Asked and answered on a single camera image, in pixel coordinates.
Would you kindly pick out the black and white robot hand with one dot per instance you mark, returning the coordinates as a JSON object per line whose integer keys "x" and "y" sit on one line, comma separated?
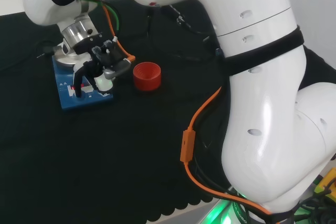
{"x": 103, "y": 83}

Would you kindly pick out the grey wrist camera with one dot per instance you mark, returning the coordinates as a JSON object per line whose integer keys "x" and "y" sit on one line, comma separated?
{"x": 118, "y": 68}

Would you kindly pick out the black bench cloth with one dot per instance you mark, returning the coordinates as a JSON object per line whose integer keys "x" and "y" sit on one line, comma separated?
{"x": 105, "y": 155}

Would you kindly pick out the red ribbed round flask stand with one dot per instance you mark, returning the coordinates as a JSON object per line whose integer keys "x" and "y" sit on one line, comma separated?
{"x": 147, "y": 79}

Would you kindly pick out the heater with blue base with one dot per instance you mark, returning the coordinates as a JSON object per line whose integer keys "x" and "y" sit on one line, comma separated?
{"x": 68, "y": 100}

